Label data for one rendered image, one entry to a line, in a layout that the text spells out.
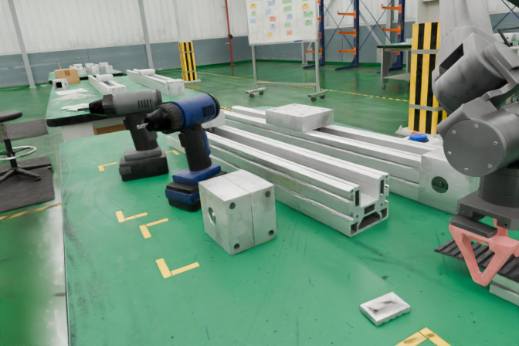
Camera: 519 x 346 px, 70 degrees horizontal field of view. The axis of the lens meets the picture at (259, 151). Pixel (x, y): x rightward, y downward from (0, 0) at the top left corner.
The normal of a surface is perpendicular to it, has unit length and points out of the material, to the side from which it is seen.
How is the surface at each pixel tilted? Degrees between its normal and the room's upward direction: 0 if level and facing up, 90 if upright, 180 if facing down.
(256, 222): 90
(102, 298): 0
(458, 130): 89
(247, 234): 90
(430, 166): 90
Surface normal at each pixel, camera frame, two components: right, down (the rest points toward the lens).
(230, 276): -0.07, -0.95
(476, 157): -0.82, 0.21
